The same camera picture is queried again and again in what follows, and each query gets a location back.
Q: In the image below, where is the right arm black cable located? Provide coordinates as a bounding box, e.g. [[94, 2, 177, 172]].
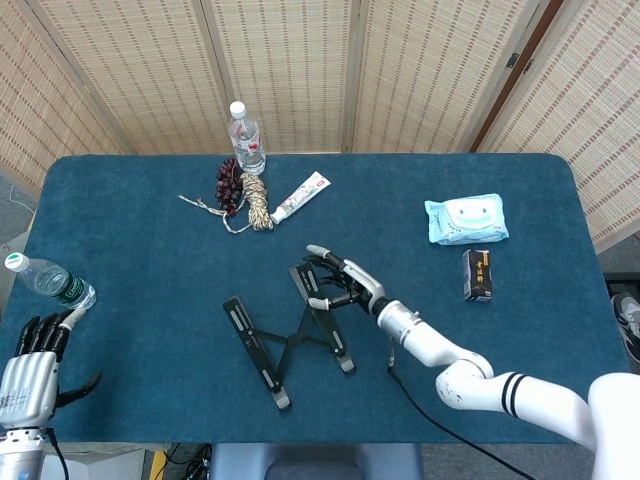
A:
[[384, 337, 539, 480]]

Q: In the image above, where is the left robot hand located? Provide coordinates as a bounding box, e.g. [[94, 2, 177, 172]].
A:
[[0, 308, 104, 430]]

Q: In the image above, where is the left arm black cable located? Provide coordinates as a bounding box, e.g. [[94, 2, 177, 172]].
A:
[[45, 427, 70, 480]]

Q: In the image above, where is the bamboo folding screen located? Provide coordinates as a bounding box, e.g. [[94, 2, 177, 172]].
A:
[[0, 0, 640, 251]]

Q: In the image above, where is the blue table cover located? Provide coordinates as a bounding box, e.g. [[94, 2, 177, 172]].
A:
[[0, 153, 632, 445]]

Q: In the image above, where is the beige braided rope bundle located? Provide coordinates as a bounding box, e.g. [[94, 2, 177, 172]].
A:
[[177, 172, 276, 235]]

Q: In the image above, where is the black folding laptop stand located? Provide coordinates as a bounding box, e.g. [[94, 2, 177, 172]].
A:
[[222, 262, 357, 413]]

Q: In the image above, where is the grey sneaker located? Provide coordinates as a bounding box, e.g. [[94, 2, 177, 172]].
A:
[[609, 292, 640, 362]]

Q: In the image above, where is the dark red grape bunch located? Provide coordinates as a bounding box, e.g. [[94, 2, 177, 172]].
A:
[[214, 157, 245, 217]]

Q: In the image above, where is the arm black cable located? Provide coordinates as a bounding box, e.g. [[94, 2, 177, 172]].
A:
[[384, 337, 539, 480], [45, 427, 70, 480]]

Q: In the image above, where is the small black carton box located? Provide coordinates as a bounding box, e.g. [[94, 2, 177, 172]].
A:
[[461, 248, 496, 302]]

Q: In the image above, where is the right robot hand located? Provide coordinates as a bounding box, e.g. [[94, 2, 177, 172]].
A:
[[303, 243, 387, 317]]

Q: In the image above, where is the white toothpaste tube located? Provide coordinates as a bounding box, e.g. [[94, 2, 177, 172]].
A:
[[269, 170, 333, 225]]

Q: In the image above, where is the clear bottle red label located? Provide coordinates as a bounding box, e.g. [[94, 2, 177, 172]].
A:
[[228, 101, 268, 176]]

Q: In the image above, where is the clear bottle green label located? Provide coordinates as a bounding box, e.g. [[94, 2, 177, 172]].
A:
[[3, 252, 98, 312]]

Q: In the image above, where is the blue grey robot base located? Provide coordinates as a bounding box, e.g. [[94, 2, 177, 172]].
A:
[[210, 442, 424, 480]]

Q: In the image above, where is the light blue wet wipes pack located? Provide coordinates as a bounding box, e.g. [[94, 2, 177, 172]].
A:
[[423, 193, 511, 246]]

